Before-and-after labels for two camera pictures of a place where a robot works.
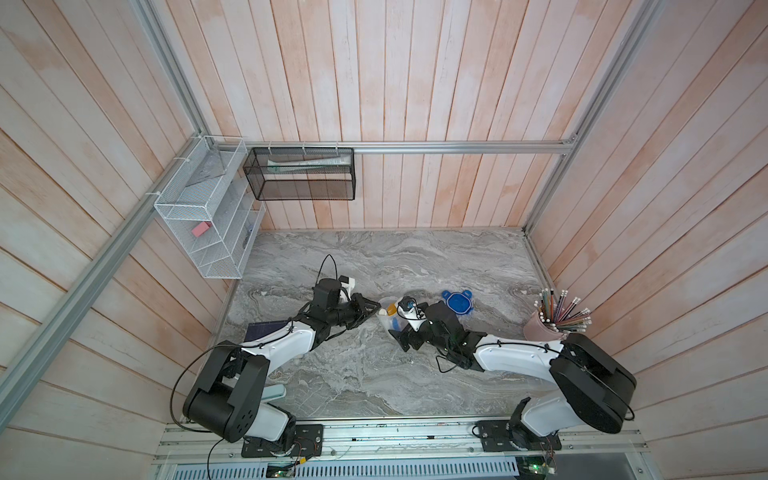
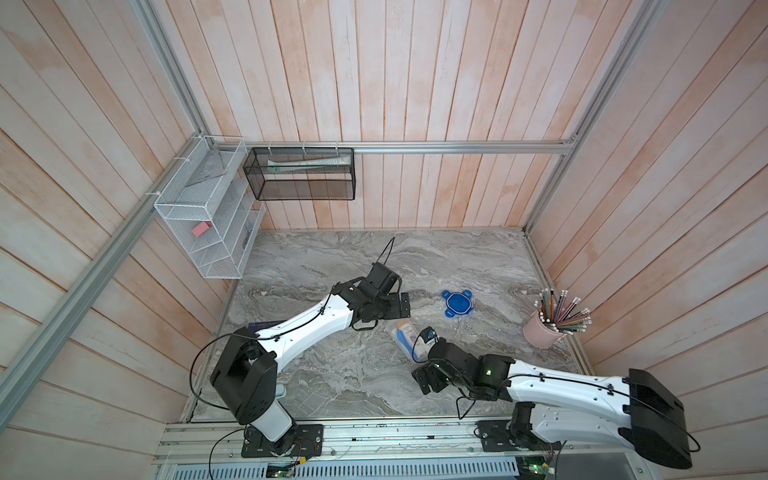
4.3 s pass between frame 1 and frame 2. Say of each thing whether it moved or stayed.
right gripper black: moved
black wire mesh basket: stayed
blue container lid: stayed
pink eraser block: stayed
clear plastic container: moved
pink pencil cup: stayed
